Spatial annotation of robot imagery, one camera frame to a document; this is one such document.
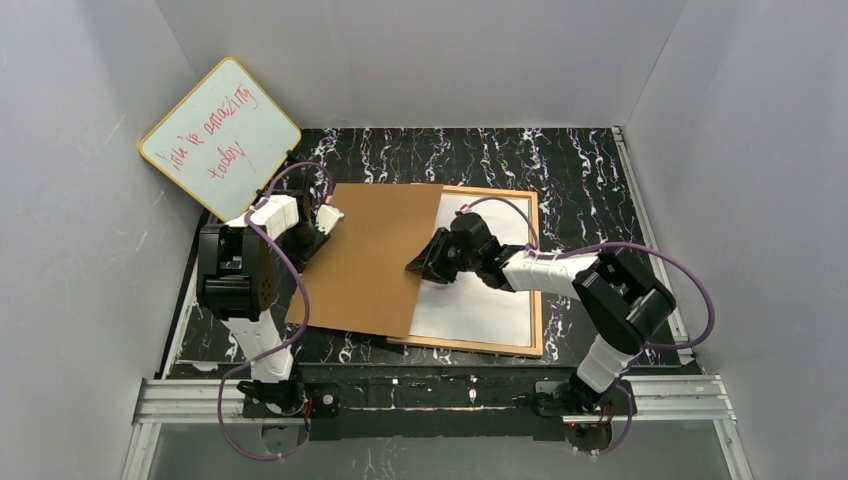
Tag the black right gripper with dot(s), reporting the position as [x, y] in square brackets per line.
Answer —
[441, 253]

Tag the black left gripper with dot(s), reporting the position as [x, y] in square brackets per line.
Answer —
[308, 229]

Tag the printed colour photo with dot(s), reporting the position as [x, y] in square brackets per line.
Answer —
[467, 309]

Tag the brown frame backing board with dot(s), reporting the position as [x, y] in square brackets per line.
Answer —
[357, 282]

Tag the wooden picture frame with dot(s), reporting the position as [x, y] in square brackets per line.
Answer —
[526, 205]

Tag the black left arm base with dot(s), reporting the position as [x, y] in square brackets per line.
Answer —
[290, 399]

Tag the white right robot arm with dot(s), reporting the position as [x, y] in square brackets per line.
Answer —
[626, 303]

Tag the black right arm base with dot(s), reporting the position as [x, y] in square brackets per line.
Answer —
[566, 398]

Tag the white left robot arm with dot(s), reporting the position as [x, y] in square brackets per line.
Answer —
[236, 275]

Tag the yellow-edged whiteboard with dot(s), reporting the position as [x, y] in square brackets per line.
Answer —
[223, 142]

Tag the aluminium mounting rail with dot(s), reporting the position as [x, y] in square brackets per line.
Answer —
[655, 398]

